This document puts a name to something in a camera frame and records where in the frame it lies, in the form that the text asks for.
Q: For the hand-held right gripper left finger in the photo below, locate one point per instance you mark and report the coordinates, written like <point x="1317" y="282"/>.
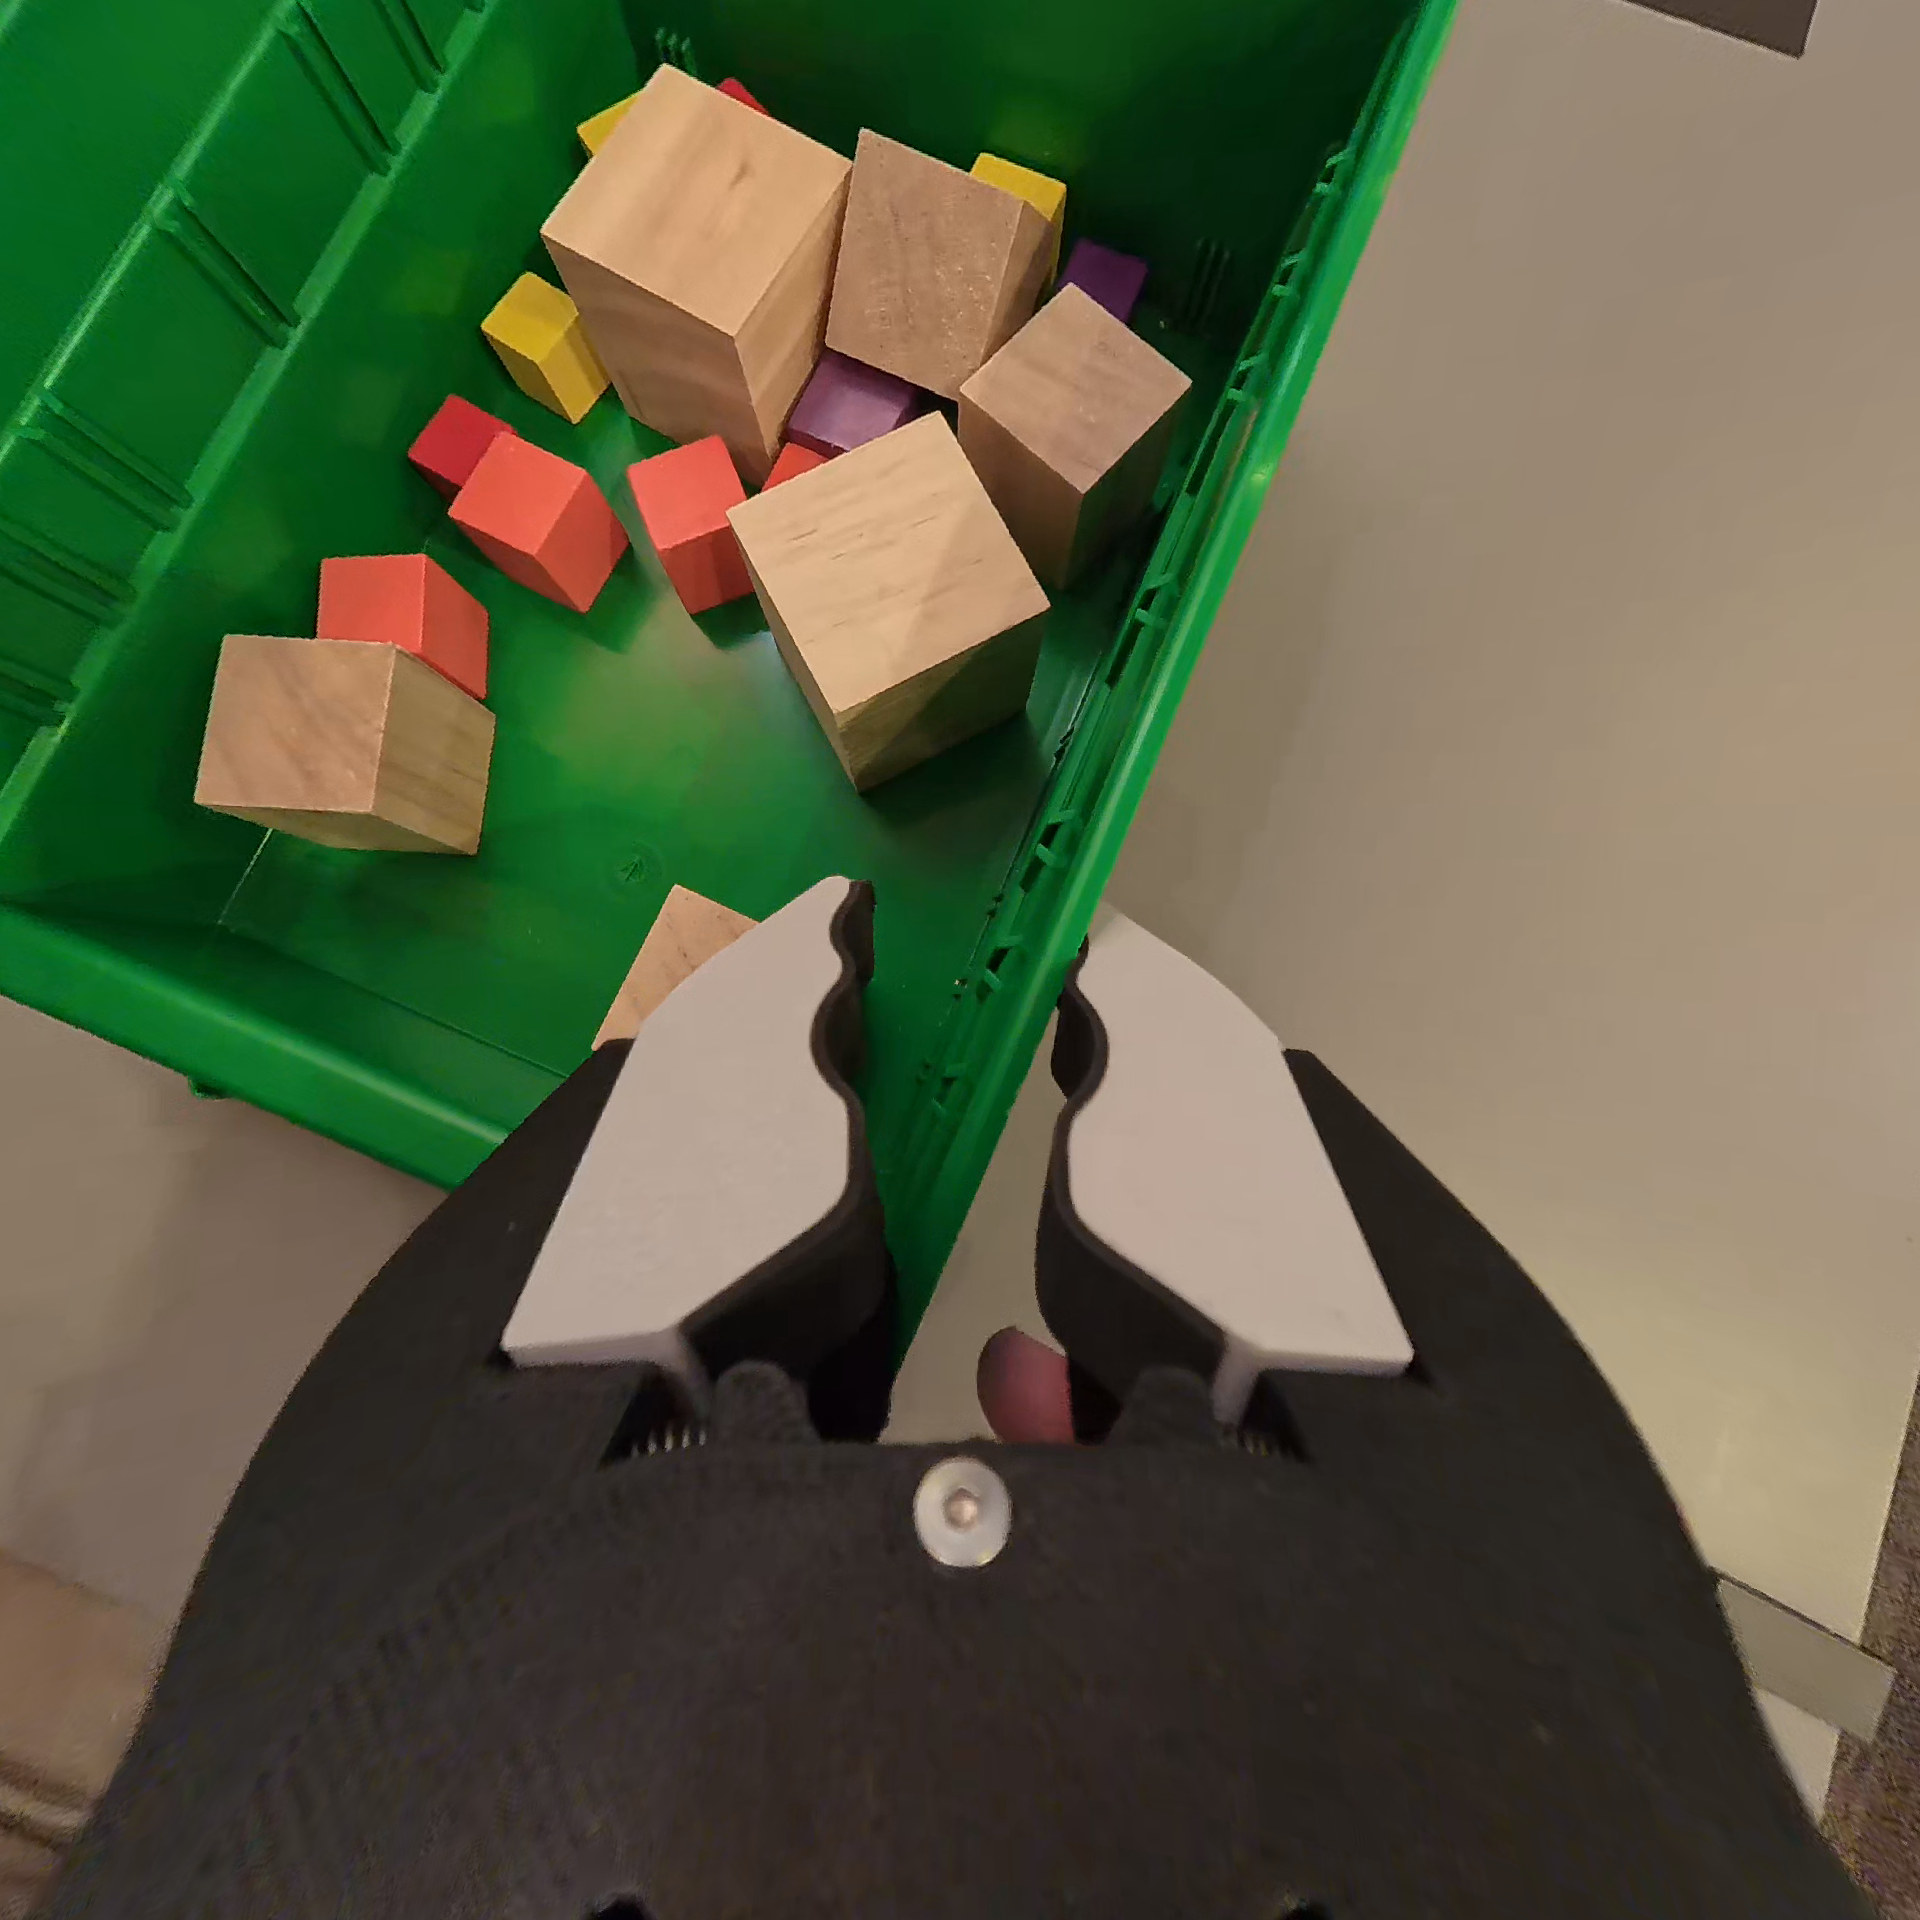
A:
<point x="704" y="1170"/>

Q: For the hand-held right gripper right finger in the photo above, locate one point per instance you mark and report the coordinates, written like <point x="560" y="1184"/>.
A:
<point x="1215" y="1200"/>

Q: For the green plastic box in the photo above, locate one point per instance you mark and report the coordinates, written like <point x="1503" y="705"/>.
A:
<point x="674" y="751"/>

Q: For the pile of wooden cubes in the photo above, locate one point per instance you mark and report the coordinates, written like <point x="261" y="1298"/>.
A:
<point x="704" y="240"/>

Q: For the person's right hand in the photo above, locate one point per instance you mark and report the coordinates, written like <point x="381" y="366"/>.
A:
<point x="1026" y="1387"/>

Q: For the metal table bracket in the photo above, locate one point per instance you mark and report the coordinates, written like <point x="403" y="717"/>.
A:
<point x="1799" y="1665"/>

